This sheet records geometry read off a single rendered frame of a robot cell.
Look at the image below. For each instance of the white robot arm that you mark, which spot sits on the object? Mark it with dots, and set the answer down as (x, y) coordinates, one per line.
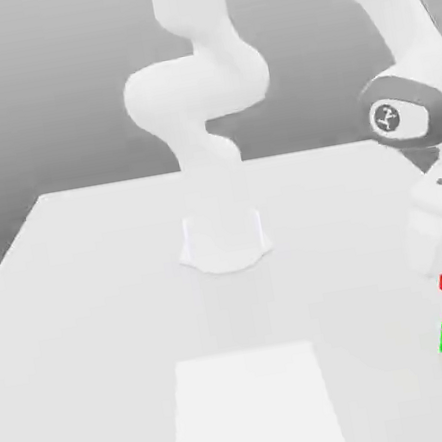
(202, 86)

